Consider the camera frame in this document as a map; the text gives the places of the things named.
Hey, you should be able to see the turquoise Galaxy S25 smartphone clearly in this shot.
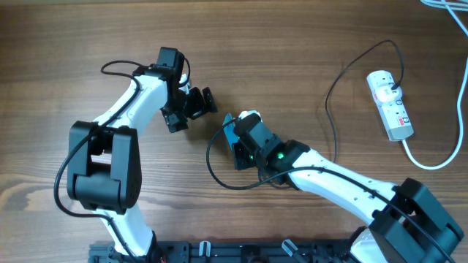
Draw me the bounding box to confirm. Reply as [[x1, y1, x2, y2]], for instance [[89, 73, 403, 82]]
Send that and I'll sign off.
[[223, 113, 238, 149]]

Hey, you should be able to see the black USB charging cable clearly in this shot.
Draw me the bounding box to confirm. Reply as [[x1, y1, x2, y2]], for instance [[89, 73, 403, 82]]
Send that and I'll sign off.
[[324, 39, 405, 164]]

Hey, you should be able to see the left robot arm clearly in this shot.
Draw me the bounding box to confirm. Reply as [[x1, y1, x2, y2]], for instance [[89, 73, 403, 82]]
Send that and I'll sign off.
[[53, 47, 217, 262]]

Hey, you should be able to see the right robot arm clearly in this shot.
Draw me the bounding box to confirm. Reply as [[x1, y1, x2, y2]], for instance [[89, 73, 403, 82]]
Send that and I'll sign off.
[[224, 111, 464, 262]]

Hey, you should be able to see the white USB charger plug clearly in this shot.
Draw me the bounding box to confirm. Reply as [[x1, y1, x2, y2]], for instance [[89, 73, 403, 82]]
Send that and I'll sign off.
[[374, 85, 402, 104]]

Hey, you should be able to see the white power strip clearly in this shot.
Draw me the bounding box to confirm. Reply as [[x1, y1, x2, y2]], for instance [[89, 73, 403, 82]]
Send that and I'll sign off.
[[366, 70, 414, 142]]

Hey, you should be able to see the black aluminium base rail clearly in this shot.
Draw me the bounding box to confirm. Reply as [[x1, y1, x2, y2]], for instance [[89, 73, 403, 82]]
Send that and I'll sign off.
[[88, 239, 352, 263]]

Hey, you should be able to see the white power strip cord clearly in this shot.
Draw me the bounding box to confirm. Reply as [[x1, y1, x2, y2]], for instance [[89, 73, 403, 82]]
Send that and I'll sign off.
[[401, 56, 468, 171]]

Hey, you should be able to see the white cables top right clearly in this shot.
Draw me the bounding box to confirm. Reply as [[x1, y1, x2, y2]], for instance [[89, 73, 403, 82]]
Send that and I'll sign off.
[[419, 0, 468, 28]]

